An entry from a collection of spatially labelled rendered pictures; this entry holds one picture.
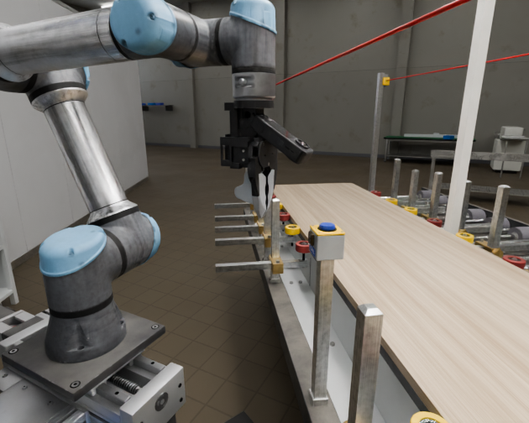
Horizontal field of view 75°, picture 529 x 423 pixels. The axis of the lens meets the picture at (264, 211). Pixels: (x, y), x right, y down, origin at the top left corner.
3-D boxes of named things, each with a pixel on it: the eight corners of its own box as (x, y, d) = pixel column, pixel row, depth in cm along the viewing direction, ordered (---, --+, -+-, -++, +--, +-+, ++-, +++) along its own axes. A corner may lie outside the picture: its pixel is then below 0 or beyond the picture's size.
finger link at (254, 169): (259, 192, 65) (259, 145, 63) (267, 193, 64) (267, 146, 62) (246, 197, 61) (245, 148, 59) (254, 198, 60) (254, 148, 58)
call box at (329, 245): (316, 263, 84) (316, 233, 82) (308, 253, 91) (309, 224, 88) (343, 262, 85) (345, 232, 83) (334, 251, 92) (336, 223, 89)
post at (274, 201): (271, 294, 170) (272, 199, 157) (270, 290, 173) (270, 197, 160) (278, 294, 171) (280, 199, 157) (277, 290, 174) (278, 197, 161)
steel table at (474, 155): (427, 190, 686) (433, 147, 663) (532, 201, 609) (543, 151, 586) (425, 198, 631) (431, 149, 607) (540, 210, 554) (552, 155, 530)
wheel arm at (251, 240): (215, 248, 182) (215, 240, 181) (215, 245, 185) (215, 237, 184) (296, 243, 188) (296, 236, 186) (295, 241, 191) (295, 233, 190)
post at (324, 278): (312, 407, 97) (319, 258, 85) (307, 393, 102) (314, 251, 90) (327, 404, 98) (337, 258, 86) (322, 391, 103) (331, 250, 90)
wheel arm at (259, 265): (216, 274, 159) (215, 265, 158) (216, 271, 162) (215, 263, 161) (308, 268, 165) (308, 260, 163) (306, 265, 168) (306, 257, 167)
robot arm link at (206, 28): (146, 11, 56) (206, 4, 52) (185, 27, 66) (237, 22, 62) (150, 64, 58) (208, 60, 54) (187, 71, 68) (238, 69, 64)
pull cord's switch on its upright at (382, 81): (370, 206, 305) (381, 72, 275) (365, 204, 314) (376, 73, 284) (379, 206, 306) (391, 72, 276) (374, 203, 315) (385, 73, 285)
